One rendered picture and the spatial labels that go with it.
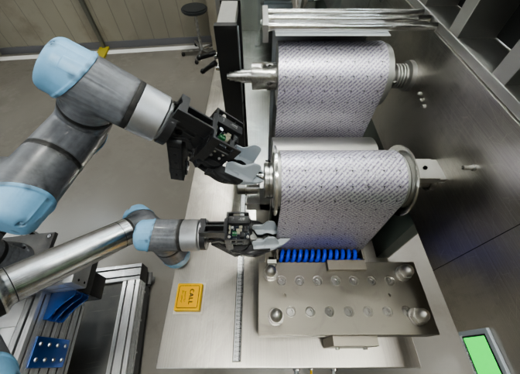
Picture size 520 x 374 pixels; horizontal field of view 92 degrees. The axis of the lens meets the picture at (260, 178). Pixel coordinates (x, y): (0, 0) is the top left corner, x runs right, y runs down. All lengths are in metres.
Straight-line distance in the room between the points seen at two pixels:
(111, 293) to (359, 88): 1.54
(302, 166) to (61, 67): 0.37
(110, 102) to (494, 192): 0.57
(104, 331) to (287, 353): 1.10
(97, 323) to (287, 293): 1.21
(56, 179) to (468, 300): 0.67
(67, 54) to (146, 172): 1.97
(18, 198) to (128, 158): 2.12
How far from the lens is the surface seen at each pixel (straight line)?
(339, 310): 0.68
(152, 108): 0.39
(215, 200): 0.92
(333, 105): 0.63
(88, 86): 0.39
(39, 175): 0.42
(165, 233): 0.62
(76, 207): 2.39
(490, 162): 0.53
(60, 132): 0.45
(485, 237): 0.55
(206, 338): 0.79
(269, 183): 0.49
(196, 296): 0.79
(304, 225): 0.58
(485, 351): 0.59
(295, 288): 0.67
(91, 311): 1.72
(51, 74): 0.40
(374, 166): 0.52
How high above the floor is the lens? 1.68
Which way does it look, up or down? 54 degrees down
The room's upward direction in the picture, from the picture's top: straight up
